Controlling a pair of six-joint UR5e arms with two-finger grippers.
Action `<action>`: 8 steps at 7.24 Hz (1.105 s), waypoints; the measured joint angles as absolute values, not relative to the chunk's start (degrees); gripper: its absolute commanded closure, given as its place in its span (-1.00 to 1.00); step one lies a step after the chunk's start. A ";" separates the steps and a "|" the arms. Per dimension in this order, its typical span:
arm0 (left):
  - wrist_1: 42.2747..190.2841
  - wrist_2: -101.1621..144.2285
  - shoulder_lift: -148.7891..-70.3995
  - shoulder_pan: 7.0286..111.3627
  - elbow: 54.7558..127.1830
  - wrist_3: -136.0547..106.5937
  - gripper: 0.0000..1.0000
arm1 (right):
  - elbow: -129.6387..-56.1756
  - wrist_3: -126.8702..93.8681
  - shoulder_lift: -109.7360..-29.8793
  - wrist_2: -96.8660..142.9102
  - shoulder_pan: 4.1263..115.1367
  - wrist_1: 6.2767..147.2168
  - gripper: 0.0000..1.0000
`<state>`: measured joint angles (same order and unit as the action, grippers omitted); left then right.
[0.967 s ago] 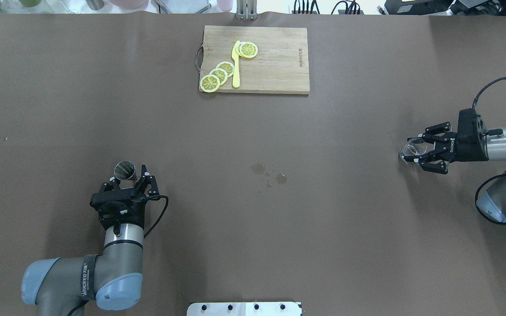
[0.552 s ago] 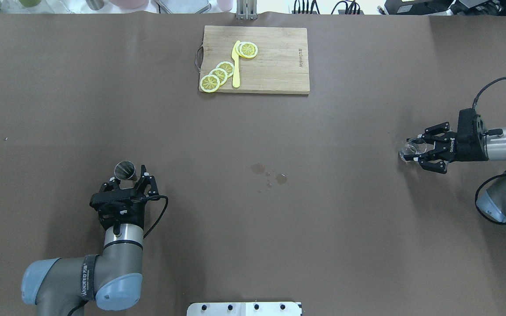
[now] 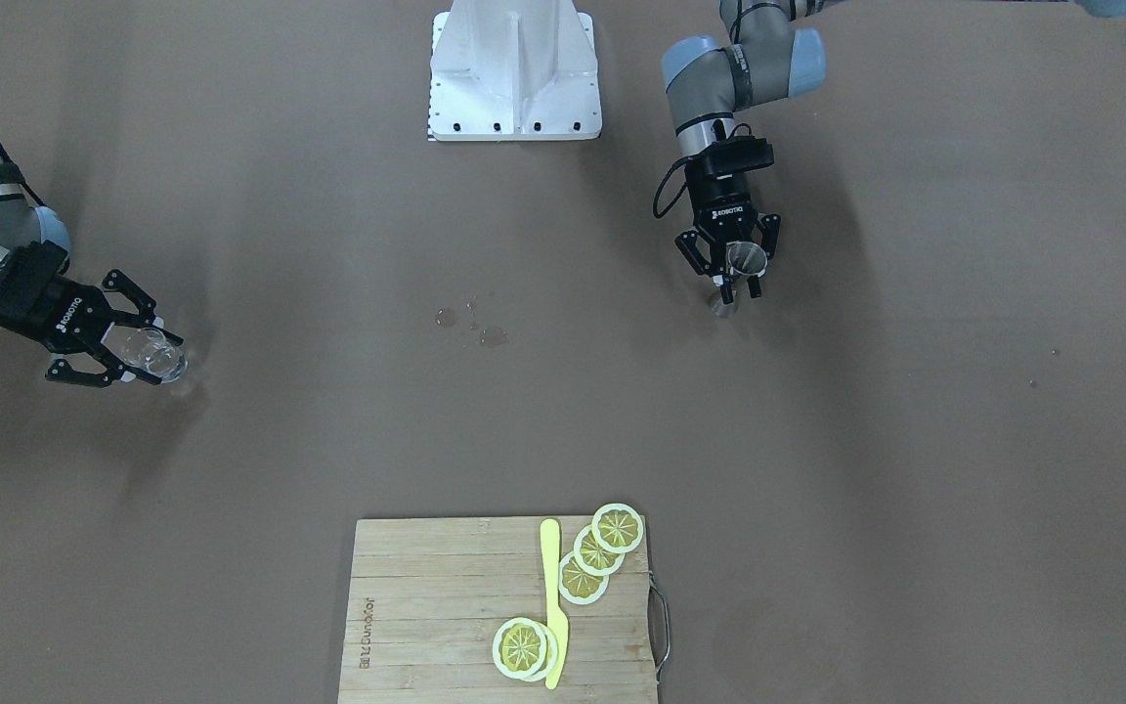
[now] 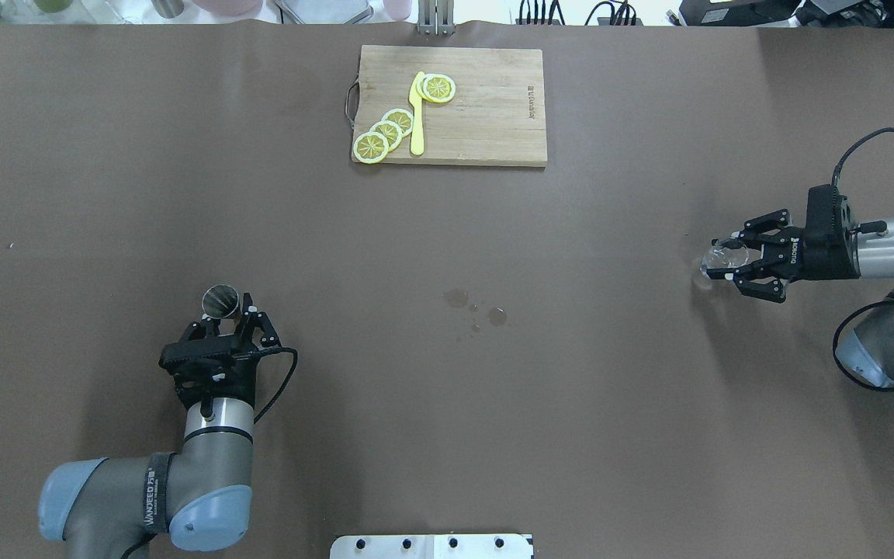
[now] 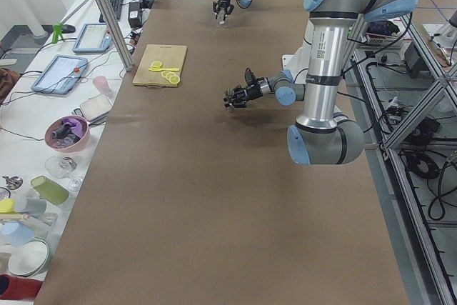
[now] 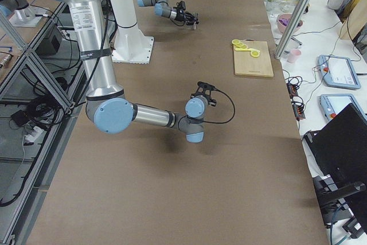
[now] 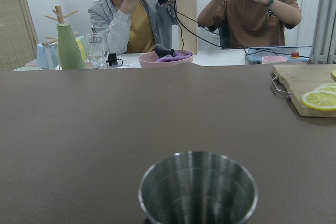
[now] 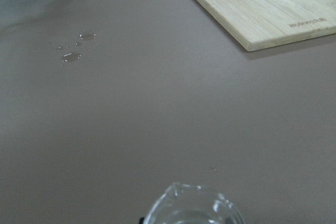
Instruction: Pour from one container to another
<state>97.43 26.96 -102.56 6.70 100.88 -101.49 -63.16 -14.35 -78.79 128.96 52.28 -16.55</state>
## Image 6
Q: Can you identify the black camera cable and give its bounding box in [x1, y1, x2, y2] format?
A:
[197, 88, 236, 125]

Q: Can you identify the yellow plastic knife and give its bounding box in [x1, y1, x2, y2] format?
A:
[235, 48, 255, 52]

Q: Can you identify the upper blue teach pendant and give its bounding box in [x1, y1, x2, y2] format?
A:
[317, 55, 361, 90]

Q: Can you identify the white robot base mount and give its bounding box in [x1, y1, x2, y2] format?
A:
[111, 0, 154, 64]

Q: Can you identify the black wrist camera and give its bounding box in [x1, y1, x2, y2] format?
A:
[177, 1, 186, 11]
[190, 81, 216, 101]

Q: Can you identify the blue teach pendant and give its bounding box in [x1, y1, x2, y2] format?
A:
[317, 55, 361, 90]
[319, 94, 363, 121]

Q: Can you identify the pink bowl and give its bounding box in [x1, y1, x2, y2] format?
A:
[276, 13, 303, 34]

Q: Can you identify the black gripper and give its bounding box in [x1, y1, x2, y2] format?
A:
[207, 98, 217, 107]
[175, 8, 199, 26]

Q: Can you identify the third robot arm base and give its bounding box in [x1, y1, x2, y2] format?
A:
[1, 0, 45, 28]

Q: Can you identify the aluminium frame post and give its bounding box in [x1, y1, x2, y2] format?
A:
[274, 0, 310, 60]

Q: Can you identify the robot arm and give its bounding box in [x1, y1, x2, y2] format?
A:
[137, 0, 199, 29]
[61, 0, 214, 143]

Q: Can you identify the black monitor stand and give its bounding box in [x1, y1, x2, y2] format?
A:
[313, 176, 366, 227]

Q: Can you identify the pink cup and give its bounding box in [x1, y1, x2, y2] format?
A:
[287, 49, 302, 64]

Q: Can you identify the lower blue teach pendant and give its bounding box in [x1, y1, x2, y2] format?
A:
[319, 94, 363, 121]

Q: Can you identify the lemon slice top pair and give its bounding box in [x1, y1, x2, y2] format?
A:
[250, 50, 260, 57]

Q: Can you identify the bamboo cutting board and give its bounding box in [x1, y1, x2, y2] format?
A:
[233, 40, 274, 77]

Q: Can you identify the black box under table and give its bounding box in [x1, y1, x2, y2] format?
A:
[36, 28, 63, 55]

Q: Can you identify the black laptop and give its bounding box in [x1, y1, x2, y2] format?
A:
[304, 103, 366, 229]

